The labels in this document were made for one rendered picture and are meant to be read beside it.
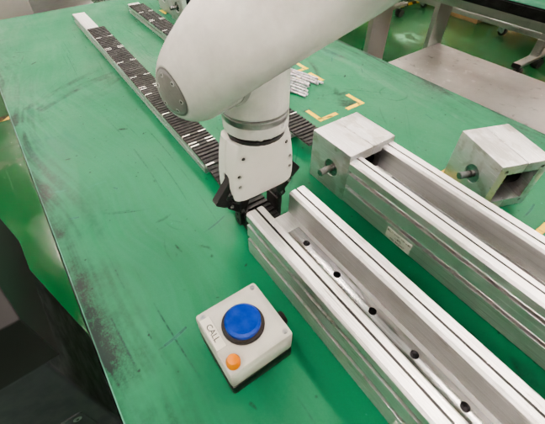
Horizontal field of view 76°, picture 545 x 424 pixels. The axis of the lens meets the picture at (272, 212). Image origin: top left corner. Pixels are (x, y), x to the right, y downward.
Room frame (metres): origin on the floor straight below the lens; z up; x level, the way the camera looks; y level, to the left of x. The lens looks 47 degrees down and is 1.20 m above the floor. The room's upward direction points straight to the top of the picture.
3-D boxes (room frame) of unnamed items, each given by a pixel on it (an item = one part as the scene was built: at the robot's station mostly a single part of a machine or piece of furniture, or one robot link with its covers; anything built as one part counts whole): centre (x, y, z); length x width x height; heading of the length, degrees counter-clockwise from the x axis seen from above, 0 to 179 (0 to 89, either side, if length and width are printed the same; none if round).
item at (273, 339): (0.18, 0.03, 0.81); 0.10 x 0.08 x 0.06; 125
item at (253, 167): (0.39, 0.02, 0.91); 0.10 x 0.07 x 0.11; 125
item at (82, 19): (0.90, 0.38, 0.79); 0.96 x 0.04 x 0.03; 35
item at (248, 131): (0.39, 0.02, 0.97); 0.09 x 0.08 x 0.03; 125
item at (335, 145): (0.48, -0.13, 0.83); 0.12 x 0.09 x 0.10; 125
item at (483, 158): (0.46, -0.36, 0.83); 0.11 x 0.10 x 0.10; 104
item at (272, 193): (0.41, -0.01, 0.82); 0.03 x 0.03 x 0.07; 35
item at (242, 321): (0.17, 0.03, 0.84); 0.04 x 0.04 x 0.02
